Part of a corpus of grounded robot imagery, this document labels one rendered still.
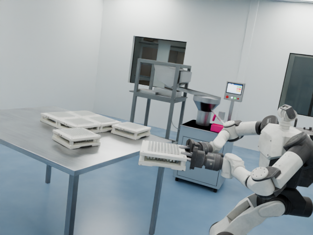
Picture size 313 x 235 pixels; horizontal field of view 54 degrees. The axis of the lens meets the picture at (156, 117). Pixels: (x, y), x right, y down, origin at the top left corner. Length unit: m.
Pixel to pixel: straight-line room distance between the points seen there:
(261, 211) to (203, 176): 2.23
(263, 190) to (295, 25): 5.23
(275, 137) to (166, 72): 3.31
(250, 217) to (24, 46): 4.98
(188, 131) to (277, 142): 2.34
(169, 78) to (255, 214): 3.29
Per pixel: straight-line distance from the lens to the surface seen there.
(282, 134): 1.68
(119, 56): 7.42
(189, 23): 6.80
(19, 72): 5.95
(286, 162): 1.49
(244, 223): 1.87
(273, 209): 1.83
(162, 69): 4.83
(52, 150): 2.07
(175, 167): 1.61
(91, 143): 2.20
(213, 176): 3.96
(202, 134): 3.87
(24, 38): 5.98
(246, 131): 2.05
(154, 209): 2.82
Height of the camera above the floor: 1.54
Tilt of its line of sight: 11 degrees down
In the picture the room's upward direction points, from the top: 8 degrees clockwise
